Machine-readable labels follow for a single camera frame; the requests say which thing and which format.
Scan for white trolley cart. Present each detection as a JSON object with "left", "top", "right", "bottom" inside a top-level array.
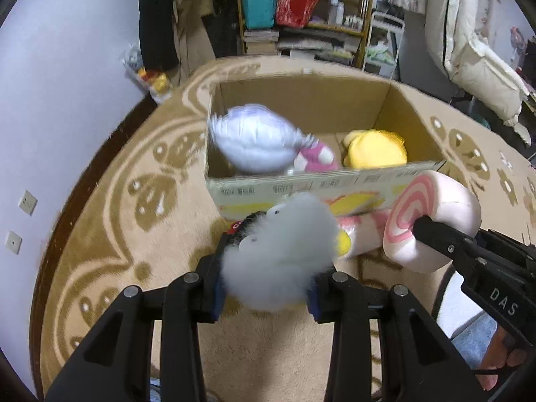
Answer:
[{"left": 362, "top": 2, "right": 405, "bottom": 80}]

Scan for yellow and red packets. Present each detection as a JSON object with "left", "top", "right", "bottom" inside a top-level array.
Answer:
[{"left": 138, "top": 67, "right": 172, "bottom": 105}]

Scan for pink bear plush toy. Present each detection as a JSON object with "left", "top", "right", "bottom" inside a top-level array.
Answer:
[{"left": 293, "top": 140, "right": 340, "bottom": 173}]

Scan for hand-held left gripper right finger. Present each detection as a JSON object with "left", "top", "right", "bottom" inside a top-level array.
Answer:
[{"left": 306, "top": 270, "right": 482, "bottom": 402}]

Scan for pink lollipop plush pillow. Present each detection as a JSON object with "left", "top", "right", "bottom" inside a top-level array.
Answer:
[{"left": 335, "top": 171, "right": 482, "bottom": 275}]

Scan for red gift bag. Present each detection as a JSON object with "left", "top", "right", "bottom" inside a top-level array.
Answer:
[{"left": 275, "top": 0, "right": 325, "bottom": 29}]

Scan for yellow plush toy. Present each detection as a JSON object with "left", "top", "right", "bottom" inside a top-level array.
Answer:
[{"left": 342, "top": 129, "right": 408, "bottom": 169}]

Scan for row of cosmetic bottles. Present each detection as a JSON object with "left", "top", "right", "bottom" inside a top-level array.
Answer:
[{"left": 329, "top": 0, "right": 365, "bottom": 30}]

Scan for person's leg in jeans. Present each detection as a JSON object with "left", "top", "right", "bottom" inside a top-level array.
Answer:
[{"left": 452, "top": 314, "right": 503, "bottom": 369}]

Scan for person's right hand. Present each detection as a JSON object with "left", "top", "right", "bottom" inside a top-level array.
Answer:
[{"left": 477, "top": 327, "right": 528, "bottom": 391}]

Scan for pale lavender plush toy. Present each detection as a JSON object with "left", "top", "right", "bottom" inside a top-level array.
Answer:
[{"left": 209, "top": 104, "right": 315, "bottom": 174}]

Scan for wooden bookshelf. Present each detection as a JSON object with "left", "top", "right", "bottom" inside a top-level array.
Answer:
[{"left": 237, "top": 0, "right": 378, "bottom": 68}]

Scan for stack of books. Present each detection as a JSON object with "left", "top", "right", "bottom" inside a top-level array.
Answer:
[{"left": 243, "top": 28, "right": 280, "bottom": 54}]

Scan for pile of papers and magazines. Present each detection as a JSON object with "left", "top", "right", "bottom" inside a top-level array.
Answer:
[{"left": 278, "top": 29, "right": 361, "bottom": 65}]

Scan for plastic bag of small goods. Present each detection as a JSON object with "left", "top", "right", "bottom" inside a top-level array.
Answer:
[{"left": 121, "top": 44, "right": 144, "bottom": 72}]

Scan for black hanging coat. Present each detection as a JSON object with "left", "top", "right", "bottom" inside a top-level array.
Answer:
[{"left": 138, "top": 0, "right": 179, "bottom": 72}]

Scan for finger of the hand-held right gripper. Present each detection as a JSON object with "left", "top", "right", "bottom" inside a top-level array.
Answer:
[{"left": 412, "top": 215, "right": 482, "bottom": 266}]

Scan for white fluffy plush toy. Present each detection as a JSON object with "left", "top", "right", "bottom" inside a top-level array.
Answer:
[{"left": 220, "top": 193, "right": 352, "bottom": 313}]

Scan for teal bag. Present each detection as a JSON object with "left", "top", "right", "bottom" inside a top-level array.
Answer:
[{"left": 239, "top": 0, "right": 279, "bottom": 29}]

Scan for cardboard box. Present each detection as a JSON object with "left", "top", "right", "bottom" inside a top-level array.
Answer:
[{"left": 205, "top": 71, "right": 447, "bottom": 220}]

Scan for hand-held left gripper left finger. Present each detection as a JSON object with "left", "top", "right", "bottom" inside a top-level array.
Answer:
[{"left": 44, "top": 234, "right": 229, "bottom": 402}]

